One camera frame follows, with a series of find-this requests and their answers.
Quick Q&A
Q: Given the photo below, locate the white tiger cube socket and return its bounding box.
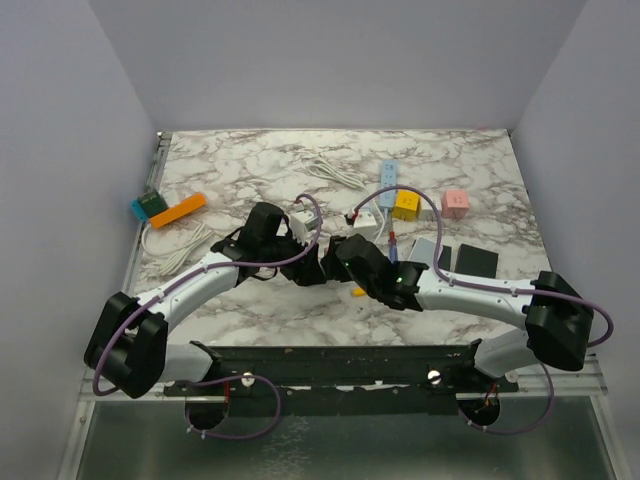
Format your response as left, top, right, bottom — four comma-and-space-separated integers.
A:
418, 206, 436, 221

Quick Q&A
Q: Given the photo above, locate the blue red screwdriver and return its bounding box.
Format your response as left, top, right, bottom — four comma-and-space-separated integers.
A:
388, 230, 398, 263

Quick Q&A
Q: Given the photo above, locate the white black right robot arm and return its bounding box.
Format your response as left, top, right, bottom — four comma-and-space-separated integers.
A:
322, 235, 594, 391

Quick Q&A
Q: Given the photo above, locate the yellow cube socket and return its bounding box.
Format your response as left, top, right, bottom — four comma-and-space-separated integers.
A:
392, 190, 421, 222

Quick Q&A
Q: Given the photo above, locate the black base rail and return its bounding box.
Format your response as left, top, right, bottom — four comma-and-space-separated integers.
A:
102, 342, 576, 417

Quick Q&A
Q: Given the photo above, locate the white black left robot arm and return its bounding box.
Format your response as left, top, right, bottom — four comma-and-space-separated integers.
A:
84, 202, 319, 399

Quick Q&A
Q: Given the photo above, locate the white cable bundle left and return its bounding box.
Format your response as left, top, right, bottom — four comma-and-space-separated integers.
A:
141, 222, 214, 275

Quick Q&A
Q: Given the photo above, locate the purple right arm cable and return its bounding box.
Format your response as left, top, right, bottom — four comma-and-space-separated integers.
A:
352, 186, 615, 436

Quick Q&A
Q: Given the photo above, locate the black block under box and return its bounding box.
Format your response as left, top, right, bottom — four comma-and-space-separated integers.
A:
438, 245, 452, 271

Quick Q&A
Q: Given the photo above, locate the black flat block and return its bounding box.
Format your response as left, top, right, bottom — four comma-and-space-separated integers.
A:
454, 244, 499, 279

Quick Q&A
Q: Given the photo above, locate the teal blue plug block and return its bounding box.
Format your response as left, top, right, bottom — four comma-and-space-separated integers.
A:
130, 189, 168, 222

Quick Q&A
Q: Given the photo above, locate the white coiled cable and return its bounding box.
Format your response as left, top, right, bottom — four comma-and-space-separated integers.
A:
305, 153, 369, 191

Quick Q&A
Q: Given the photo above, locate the light blue power strip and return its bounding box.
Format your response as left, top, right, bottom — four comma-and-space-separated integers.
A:
378, 159, 398, 210

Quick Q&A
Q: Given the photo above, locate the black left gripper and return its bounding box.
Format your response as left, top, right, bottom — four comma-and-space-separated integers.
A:
260, 227, 325, 285

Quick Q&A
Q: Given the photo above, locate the orange power strip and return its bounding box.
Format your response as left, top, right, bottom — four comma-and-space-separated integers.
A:
149, 193, 207, 229

